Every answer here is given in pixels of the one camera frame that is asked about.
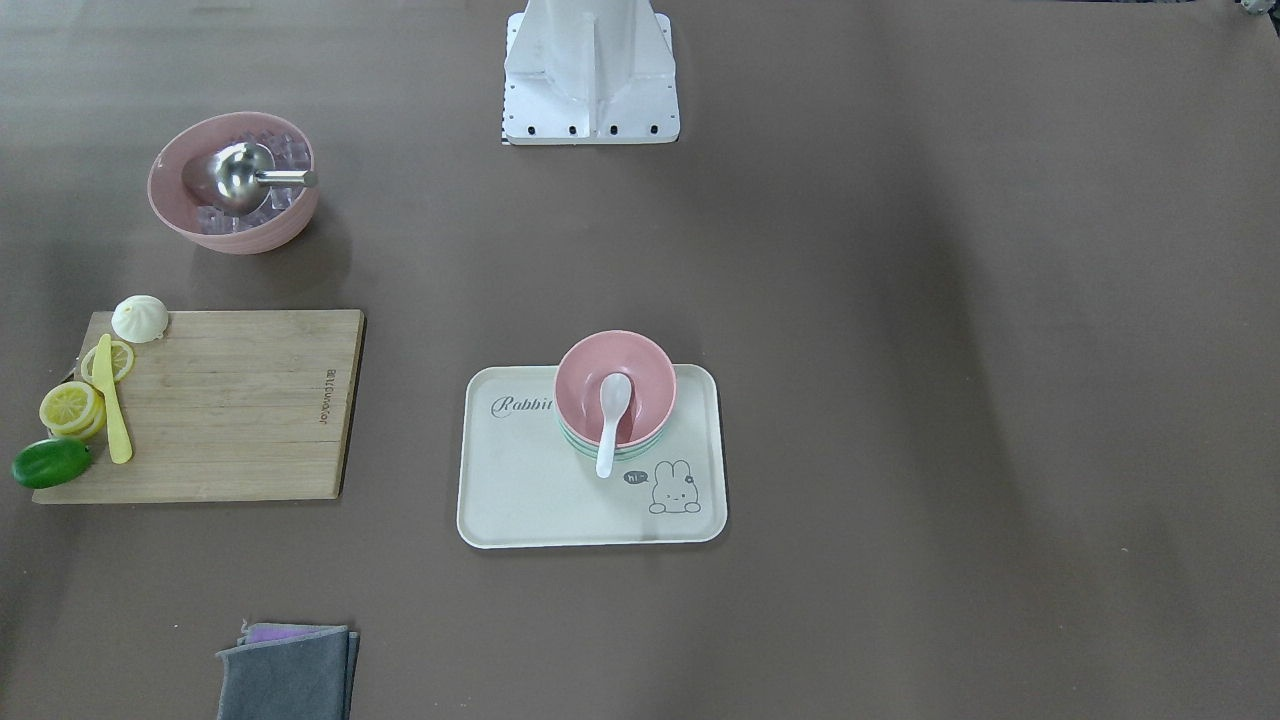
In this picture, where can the white ceramic spoon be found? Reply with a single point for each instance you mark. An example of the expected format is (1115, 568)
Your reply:
(615, 394)

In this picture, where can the small pink bowl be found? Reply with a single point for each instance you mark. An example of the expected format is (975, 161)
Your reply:
(580, 374)

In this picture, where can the large pink ice bowl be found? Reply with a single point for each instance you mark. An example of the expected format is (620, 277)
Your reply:
(283, 215)

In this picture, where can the green stacked bowls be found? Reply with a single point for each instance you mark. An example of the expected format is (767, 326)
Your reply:
(640, 452)

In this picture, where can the cream rabbit tray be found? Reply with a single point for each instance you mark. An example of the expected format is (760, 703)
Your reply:
(523, 486)

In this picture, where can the wooden cutting board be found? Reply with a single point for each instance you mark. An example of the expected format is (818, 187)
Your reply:
(232, 406)

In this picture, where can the metal scoop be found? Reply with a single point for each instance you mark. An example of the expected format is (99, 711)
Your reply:
(243, 174)

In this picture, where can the grey folded cloth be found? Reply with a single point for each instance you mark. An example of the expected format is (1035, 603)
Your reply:
(289, 671)

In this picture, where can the white garlic bulb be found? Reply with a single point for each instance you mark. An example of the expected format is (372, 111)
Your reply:
(140, 319)

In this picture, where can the yellow plastic knife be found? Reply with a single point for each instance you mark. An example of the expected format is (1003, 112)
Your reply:
(102, 378)

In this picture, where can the lemon slices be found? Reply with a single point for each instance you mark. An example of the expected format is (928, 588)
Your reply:
(74, 409)

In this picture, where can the green lime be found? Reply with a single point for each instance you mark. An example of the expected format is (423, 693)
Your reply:
(51, 462)

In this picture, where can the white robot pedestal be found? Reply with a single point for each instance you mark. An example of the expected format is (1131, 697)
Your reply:
(589, 73)

